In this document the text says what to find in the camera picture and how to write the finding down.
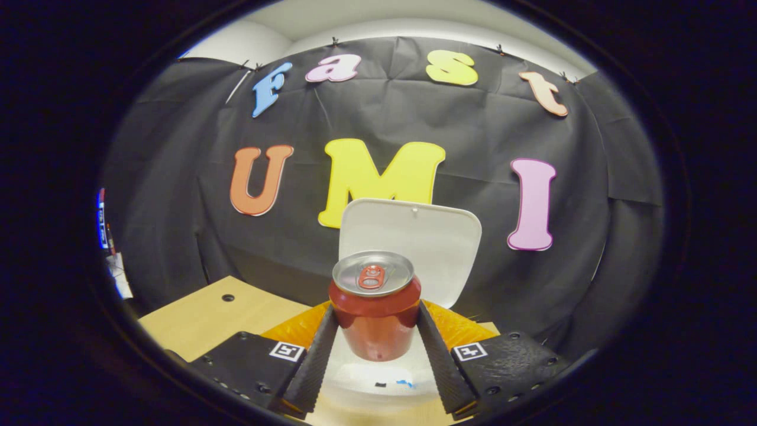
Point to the computer monitor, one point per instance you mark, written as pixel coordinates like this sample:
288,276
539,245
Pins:
103,222

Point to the white desktop garbage bin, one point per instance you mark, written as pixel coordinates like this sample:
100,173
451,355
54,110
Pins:
437,248

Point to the red pop can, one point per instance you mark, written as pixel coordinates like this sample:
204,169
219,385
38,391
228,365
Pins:
375,319

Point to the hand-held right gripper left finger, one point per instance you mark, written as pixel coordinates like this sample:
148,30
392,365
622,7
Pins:
313,361

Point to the wooden desktop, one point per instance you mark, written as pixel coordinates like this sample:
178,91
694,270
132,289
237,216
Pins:
207,313

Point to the white paper sheets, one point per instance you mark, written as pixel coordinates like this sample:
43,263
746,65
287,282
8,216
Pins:
121,278

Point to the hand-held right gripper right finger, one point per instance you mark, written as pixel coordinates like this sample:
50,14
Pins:
440,367

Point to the black backdrop cloth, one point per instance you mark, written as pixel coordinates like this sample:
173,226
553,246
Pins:
177,207

